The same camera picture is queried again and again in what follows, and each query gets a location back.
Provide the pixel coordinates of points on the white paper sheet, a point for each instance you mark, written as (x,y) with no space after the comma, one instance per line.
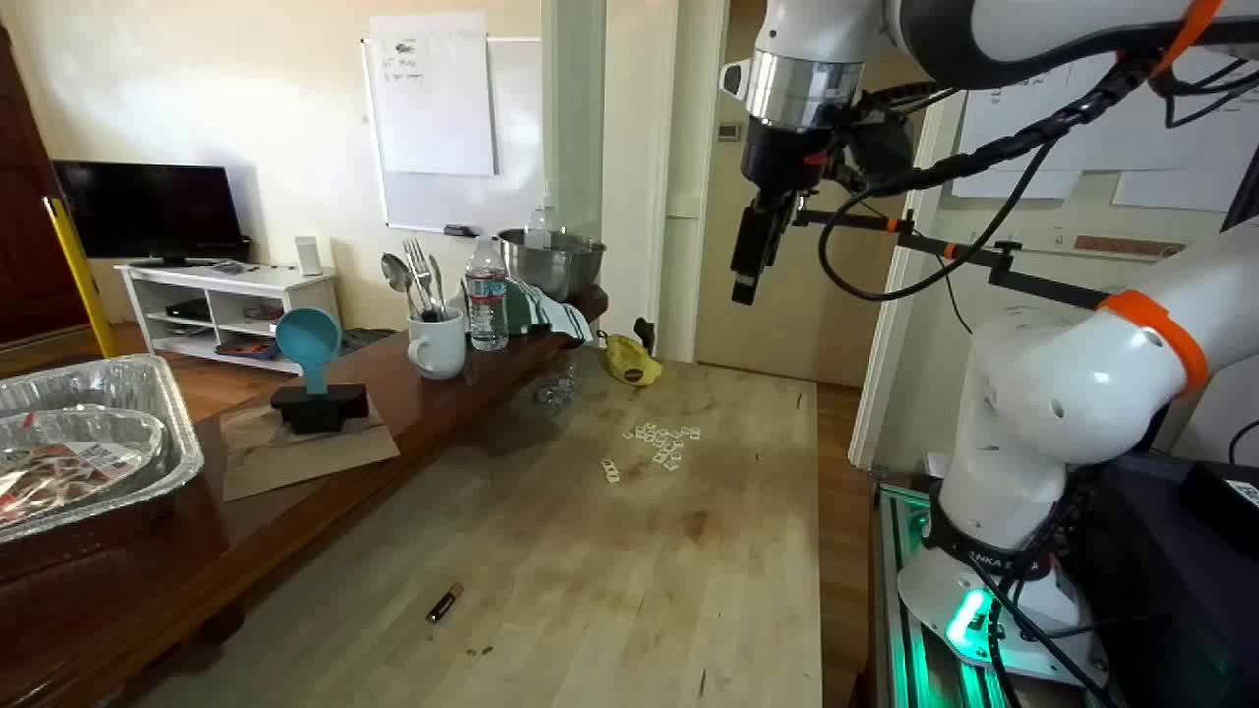
(433,103)

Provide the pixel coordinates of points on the dark brown wooden cabinet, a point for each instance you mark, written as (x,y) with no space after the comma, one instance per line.
(21,197)

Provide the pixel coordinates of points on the white wall whiteboard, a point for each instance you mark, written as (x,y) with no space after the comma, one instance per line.
(518,132)

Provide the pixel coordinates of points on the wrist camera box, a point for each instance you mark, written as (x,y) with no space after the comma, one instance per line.
(879,155)

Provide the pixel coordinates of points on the teal plastic scoop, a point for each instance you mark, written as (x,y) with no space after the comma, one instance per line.
(311,342)

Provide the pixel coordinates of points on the black stand pole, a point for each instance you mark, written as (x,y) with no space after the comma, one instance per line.
(1240,197)

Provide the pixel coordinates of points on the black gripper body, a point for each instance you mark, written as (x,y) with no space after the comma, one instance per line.
(786,165)

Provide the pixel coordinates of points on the small white frame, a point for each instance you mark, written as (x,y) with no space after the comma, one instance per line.
(309,256)

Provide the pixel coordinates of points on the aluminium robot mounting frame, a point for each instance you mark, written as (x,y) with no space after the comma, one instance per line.
(907,616)

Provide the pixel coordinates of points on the black flat television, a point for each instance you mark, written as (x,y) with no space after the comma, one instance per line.
(151,210)

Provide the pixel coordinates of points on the white wall poster with writing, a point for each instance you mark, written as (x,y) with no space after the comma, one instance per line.
(1183,172)

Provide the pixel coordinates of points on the clear plastic water bottle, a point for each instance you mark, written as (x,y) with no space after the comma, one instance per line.
(486,307)

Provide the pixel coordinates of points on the brown cardboard sheet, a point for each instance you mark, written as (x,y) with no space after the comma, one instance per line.
(302,460)

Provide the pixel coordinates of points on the small foil container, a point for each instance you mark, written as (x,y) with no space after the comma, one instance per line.
(80,465)

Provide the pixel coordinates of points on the dark brown wooden table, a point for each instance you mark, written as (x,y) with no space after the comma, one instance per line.
(433,397)

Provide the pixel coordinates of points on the black stand block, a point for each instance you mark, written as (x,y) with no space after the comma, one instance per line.
(320,412)

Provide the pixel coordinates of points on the metal kitchen utensil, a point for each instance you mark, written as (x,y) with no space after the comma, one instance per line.
(399,272)
(428,269)

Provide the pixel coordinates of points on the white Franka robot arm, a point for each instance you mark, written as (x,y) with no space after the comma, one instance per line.
(1047,397)

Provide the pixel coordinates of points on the green striped white towel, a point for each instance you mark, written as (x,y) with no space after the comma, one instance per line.
(558,318)

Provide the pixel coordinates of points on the black equipment box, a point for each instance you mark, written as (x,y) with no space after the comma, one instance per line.
(1183,616)

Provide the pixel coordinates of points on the yellow stick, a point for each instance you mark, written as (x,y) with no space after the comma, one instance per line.
(80,277)

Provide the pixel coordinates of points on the white television shelf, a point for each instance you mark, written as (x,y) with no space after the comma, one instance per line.
(221,277)

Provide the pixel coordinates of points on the black marker pen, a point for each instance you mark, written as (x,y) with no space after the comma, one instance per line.
(442,604)

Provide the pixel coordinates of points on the large steel mixing bowl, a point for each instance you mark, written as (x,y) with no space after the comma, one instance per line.
(563,269)

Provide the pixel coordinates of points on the white mug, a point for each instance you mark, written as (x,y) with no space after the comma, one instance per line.
(440,347)

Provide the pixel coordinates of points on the black bar with orange clips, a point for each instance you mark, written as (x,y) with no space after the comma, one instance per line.
(949,247)

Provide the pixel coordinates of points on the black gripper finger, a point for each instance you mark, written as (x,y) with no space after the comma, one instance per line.
(774,256)
(751,269)

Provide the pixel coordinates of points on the large aluminium foil tray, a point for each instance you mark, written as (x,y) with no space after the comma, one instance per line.
(132,381)

